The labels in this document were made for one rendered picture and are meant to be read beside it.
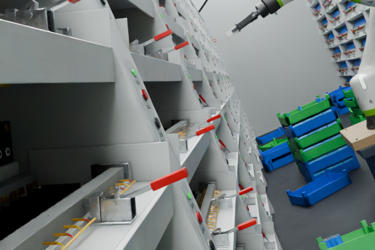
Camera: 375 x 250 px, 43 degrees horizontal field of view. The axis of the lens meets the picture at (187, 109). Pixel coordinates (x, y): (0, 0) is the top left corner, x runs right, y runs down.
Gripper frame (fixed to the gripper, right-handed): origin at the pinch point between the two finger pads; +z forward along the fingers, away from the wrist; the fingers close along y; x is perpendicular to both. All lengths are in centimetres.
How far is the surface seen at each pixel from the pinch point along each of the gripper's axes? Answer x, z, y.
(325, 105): -64, -22, 54
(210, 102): -22, 25, -40
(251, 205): -63, 34, -61
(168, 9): 20.0, 16.9, -40.0
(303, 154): -81, 6, 50
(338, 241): -91, 15, -63
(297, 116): -60, -4, 51
